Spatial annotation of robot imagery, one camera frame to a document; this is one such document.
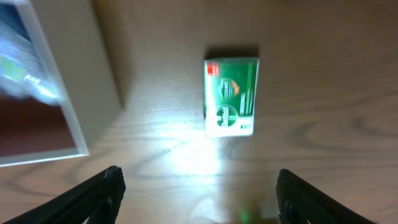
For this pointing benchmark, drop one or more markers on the green soap bar box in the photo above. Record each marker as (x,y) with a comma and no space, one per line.
(229,96)

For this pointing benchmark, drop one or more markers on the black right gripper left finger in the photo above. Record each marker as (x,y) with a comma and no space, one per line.
(96,200)

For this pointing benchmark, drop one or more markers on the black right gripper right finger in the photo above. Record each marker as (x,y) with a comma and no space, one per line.
(301,203)

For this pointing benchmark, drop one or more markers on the white open cardboard box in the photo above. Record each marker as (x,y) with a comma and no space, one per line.
(68,40)

